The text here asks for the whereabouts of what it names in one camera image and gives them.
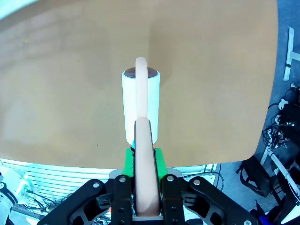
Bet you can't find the white slanted pole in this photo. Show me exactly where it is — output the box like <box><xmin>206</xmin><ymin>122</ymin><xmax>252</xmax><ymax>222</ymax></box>
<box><xmin>259</xmin><ymin>150</ymin><xmax>300</xmax><ymax>191</ymax></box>

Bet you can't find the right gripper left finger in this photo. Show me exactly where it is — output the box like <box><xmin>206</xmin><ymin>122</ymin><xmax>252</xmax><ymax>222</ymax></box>
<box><xmin>39</xmin><ymin>147</ymin><xmax>136</xmax><ymax>225</ymax></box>

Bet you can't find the tangle of black cables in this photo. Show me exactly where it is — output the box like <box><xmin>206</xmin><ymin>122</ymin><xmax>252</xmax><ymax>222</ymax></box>
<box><xmin>262</xmin><ymin>81</ymin><xmax>300</xmax><ymax>150</ymax></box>

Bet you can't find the white slatted grille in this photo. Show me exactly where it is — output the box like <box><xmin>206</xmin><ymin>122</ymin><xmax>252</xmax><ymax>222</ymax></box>
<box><xmin>0</xmin><ymin>158</ymin><xmax>218</xmax><ymax>188</ymax></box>

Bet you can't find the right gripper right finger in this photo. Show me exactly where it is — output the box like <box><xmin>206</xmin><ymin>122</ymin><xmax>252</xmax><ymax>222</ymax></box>
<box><xmin>154</xmin><ymin>148</ymin><xmax>259</xmax><ymax>225</ymax></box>

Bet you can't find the white table leg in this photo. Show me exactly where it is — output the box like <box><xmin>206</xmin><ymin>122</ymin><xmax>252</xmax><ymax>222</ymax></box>
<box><xmin>283</xmin><ymin>26</ymin><xmax>295</xmax><ymax>82</ymax></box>

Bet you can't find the white lint roller pink handle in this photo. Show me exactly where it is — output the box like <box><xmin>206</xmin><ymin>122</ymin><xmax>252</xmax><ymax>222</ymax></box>
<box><xmin>121</xmin><ymin>57</ymin><xmax>163</xmax><ymax>218</ymax></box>

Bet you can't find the black bag on floor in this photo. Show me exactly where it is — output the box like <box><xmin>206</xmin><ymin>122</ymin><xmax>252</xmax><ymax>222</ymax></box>
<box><xmin>236</xmin><ymin>156</ymin><xmax>278</xmax><ymax>198</ymax></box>

